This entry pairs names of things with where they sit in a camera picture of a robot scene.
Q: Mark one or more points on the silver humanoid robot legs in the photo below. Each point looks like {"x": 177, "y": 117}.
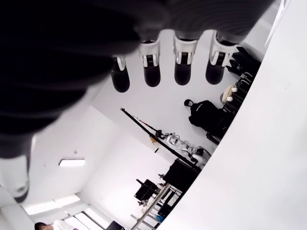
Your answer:
{"x": 177, "y": 143}

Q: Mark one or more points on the white metal frame rack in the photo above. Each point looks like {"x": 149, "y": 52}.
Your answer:
{"x": 153, "y": 208}

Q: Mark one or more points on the rectangular ceiling light panel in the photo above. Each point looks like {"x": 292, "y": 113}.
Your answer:
{"x": 72, "y": 162}

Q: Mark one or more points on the folded metal stand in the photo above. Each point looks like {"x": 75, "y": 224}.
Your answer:
{"x": 244, "y": 81}

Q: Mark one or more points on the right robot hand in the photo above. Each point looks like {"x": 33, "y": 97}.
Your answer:
{"x": 60, "y": 48}

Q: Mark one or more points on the seated person in white shirt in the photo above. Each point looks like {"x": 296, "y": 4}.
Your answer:
{"x": 43, "y": 226}

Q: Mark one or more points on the long black pole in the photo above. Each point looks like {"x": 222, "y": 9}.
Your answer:
{"x": 144, "y": 128}

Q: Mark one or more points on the black cabinet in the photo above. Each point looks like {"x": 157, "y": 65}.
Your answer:
{"x": 181, "y": 175}

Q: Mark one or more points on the black backpack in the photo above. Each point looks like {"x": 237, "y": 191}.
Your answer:
{"x": 206, "y": 115}

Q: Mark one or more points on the beige round plush item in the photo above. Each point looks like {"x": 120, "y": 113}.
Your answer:
{"x": 229, "y": 93}

